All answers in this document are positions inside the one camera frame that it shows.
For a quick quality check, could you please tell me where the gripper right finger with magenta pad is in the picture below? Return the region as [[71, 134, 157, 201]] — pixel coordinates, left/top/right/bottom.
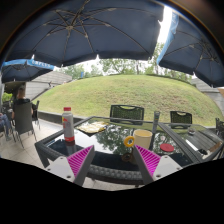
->
[[133, 145, 182, 185]]

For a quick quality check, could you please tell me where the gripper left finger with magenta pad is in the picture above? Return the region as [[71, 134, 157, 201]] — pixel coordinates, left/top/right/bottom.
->
[[45, 145, 95, 186]]

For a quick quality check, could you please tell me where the red round lid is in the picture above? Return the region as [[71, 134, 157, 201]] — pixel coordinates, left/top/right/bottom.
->
[[160, 143, 174, 152]]

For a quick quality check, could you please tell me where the cream paper cup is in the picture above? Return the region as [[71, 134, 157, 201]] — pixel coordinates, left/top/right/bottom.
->
[[134, 129, 152, 149]]

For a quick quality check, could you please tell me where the yellow tape roll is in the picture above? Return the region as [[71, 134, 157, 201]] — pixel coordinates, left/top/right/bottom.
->
[[123, 136, 134, 147]]

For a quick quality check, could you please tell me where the black wicker glass-top table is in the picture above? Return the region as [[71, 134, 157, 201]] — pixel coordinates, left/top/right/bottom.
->
[[34, 115, 201, 186]]

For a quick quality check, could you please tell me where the adjacent glass table right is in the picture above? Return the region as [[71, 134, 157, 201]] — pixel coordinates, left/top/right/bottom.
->
[[154, 123, 224, 167]]

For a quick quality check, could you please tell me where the white bottle with red cap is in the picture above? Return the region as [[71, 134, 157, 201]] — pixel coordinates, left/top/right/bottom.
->
[[62, 107, 75, 142]]

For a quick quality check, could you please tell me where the umbrella pole on table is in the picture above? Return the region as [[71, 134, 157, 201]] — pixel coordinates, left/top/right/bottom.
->
[[150, 111, 160, 150]]

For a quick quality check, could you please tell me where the dark wicker chair right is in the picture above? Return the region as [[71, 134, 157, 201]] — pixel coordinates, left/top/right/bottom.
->
[[170, 111, 192, 128]]

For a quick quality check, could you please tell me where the dark wicker chair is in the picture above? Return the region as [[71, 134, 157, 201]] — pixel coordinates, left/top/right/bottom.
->
[[170, 111, 192, 128], [110, 104, 144, 125]]

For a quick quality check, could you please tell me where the dark wicker chair centre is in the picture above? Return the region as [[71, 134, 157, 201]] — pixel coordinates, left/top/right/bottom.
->
[[110, 104, 144, 125]]

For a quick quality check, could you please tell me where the grey chair at left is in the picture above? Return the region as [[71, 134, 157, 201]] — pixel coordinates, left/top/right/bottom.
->
[[14, 103, 35, 141]]

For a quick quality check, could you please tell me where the seated person in black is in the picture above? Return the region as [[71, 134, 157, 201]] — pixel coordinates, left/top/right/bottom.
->
[[11, 85, 35, 120]]

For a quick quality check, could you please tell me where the left far blue umbrella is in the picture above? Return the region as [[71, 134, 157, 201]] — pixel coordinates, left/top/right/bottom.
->
[[1, 59, 54, 83]]

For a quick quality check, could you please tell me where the right dark blue umbrella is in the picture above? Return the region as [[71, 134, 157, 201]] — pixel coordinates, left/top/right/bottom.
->
[[157, 12, 224, 88]]

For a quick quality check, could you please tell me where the large dark blue umbrella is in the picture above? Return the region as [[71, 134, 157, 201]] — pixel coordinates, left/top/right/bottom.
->
[[5, 0, 164, 67]]

